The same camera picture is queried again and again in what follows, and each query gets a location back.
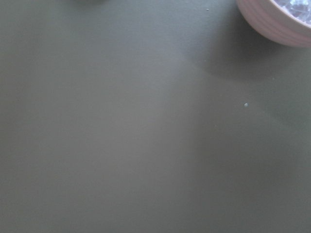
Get pink ribbed bowl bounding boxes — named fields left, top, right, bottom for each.
left=236, top=0, right=311, bottom=48

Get clear plastic ice cubes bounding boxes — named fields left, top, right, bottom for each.
left=276, top=0, right=311, bottom=25

